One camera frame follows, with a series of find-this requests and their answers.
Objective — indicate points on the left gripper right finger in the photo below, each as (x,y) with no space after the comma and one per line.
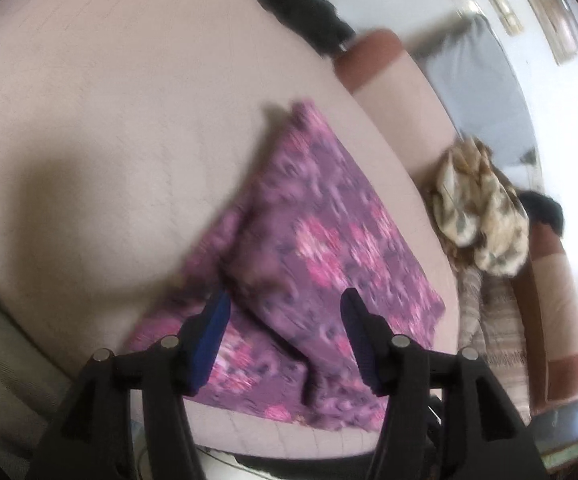
(369,335)

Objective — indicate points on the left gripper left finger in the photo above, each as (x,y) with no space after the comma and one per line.
(201,337)

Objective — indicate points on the purple floral long-sleeve shirt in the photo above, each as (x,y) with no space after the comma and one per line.
(308,226)

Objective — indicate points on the striped floral brown pillow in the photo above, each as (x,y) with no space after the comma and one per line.
(490,323)

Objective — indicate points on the beige floral crumpled blanket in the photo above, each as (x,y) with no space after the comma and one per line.
(477,213)

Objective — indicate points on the brown pink headboard cushion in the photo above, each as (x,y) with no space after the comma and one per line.
(548,304)

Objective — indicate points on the dark garment behind blanket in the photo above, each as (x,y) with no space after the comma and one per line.
(543,209)

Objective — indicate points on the pink quilted bed cover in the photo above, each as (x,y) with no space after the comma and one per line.
(125,125)

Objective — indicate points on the pink brown bolster cushion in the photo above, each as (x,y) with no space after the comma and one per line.
(395,94)

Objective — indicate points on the grey pillow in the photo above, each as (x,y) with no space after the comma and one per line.
(468,69)

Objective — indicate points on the black garment on bed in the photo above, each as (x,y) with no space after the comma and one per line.
(315,21)

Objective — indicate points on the beige wall switch plate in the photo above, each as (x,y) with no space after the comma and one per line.
(508,18)

